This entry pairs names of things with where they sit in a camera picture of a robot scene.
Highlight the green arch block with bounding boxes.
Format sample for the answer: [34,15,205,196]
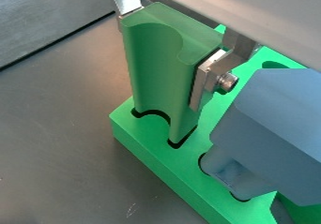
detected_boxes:
[121,2,222,148]

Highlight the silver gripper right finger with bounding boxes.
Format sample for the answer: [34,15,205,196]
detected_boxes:
[190,30,260,112]

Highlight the green shape sorter board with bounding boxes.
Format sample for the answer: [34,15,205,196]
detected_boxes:
[110,55,321,224]

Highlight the blue pentagon peg block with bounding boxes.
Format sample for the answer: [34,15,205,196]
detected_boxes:
[201,68,321,206]

